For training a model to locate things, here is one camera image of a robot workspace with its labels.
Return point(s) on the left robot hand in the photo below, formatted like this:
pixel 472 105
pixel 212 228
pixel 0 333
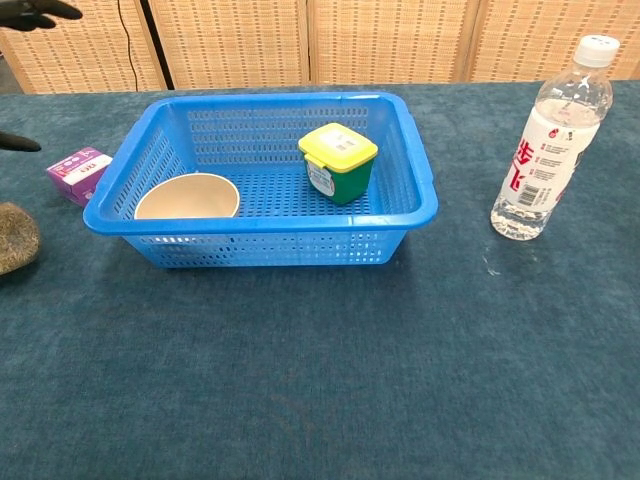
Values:
pixel 35 12

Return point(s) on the purple carton box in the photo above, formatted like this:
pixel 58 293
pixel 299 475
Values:
pixel 77 172

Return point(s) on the round dark lidded jar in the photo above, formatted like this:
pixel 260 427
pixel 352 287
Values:
pixel 17 240

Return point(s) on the beige bowl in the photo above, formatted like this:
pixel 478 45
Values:
pixel 187 200

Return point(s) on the green container yellow lid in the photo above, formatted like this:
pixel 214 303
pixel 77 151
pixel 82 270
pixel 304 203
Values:
pixel 342 170

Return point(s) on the clear plastic water bottle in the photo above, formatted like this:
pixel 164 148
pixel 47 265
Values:
pixel 547 155

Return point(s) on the black tripod stand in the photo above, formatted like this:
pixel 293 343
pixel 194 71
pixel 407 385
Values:
pixel 158 47

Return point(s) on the blue perforated plastic basket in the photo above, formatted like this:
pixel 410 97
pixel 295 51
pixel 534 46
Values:
pixel 260 245

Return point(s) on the bamboo folding screen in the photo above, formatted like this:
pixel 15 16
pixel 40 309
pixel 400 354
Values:
pixel 390 40

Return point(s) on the teal table cloth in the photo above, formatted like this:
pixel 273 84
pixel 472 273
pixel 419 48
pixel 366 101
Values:
pixel 320 360

